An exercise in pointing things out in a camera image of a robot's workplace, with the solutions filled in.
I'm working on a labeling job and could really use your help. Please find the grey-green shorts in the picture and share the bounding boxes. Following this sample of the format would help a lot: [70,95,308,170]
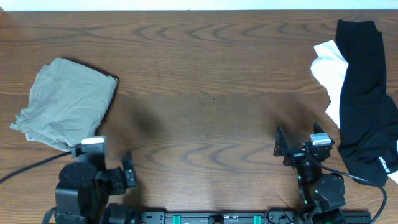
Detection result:
[10,58,118,151]

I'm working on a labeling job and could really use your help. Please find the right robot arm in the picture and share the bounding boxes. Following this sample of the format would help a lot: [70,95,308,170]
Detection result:
[273,123,346,223]

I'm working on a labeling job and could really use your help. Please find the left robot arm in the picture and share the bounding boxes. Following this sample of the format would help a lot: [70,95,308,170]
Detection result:
[42,154,139,224]

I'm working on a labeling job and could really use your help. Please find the black garment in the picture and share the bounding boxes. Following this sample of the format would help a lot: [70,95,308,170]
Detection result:
[336,20,397,186]

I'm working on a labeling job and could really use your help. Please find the white garment on right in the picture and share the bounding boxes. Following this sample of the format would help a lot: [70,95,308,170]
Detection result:
[310,40,349,128]

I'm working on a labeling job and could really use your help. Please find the right black cable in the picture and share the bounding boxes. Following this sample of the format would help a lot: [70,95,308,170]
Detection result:
[313,158,388,224]

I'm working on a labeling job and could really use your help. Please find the black cable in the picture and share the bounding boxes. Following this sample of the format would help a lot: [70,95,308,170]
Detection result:
[313,158,388,224]
[0,151,73,184]

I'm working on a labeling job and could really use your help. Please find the left black cable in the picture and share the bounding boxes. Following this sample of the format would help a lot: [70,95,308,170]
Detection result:
[0,151,73,184]

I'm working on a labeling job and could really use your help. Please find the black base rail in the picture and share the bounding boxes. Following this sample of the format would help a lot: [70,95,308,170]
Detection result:
[102,203,373,224]

